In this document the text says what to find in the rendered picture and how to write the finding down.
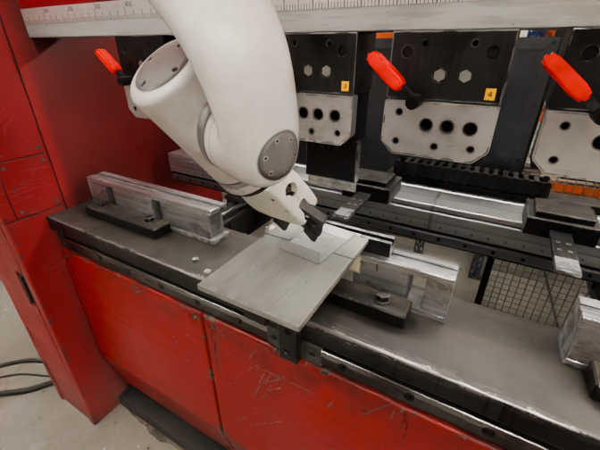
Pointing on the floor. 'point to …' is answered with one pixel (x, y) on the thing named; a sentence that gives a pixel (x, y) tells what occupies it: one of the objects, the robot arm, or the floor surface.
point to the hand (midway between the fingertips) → (298, 223)
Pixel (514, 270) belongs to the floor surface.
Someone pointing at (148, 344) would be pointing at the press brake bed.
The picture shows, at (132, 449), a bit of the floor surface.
